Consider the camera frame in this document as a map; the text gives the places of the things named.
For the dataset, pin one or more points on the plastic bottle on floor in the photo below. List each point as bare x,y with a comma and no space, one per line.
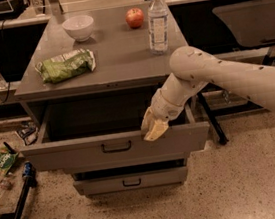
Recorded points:
6,186

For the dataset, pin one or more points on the red apple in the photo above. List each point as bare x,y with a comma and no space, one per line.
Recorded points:
134,18

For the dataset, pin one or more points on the dark snack packet on floor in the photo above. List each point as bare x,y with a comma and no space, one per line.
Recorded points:
28,132

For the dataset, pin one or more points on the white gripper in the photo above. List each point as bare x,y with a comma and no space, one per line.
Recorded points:
161,106

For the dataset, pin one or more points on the grey bottom drawer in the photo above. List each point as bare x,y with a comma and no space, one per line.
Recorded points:
131,181

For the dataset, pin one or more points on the green snack packet on floor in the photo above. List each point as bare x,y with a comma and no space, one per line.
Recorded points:
7,160

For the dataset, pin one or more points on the white ceramic bowl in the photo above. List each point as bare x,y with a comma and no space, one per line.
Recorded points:
79,27

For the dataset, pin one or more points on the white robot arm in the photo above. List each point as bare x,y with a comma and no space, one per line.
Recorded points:
191,70

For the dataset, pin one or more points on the grey chair seat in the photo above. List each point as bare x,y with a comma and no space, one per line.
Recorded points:
252,23

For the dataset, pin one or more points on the grey metal drawer cabinet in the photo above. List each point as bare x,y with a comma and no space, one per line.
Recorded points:
124,64

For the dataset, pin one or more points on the black pole with blue clamp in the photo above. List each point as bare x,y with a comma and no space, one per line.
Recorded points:
29,181

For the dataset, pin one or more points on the clear plastic water bottle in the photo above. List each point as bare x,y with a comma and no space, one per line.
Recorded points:
157,21

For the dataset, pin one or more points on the green chip bag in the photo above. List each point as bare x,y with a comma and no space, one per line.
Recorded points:
66,66

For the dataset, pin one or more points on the grey top drawer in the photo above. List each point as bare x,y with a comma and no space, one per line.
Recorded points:
82,134

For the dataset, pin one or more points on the black table leg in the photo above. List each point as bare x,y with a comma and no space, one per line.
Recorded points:
222,137

